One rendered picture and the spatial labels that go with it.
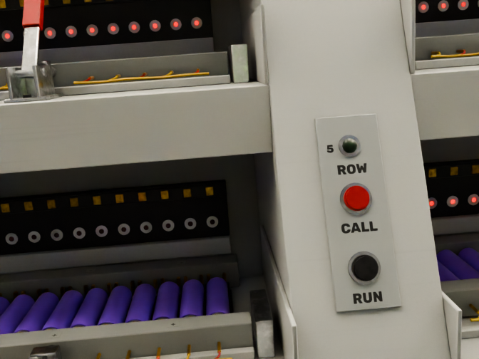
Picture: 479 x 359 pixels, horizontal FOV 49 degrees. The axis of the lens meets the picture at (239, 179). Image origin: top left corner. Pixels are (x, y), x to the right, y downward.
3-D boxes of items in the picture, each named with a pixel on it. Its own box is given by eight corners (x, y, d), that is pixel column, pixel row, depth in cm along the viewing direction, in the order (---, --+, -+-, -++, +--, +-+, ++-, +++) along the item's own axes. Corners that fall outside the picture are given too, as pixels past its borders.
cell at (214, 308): (228, 295, 45) (231, 333, 39) (207, 297, 45) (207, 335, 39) (227, 276, 45) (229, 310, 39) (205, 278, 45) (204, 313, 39)
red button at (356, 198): (371, 209, 32) (368, 184, 33) (346, 211, 32) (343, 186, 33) (367, 211, 33) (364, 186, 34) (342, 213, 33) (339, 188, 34)
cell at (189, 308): (204, 297, 45) (204, 335, 39) (183, 299, 45) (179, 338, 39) (202, 278, 45) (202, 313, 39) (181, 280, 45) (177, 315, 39)
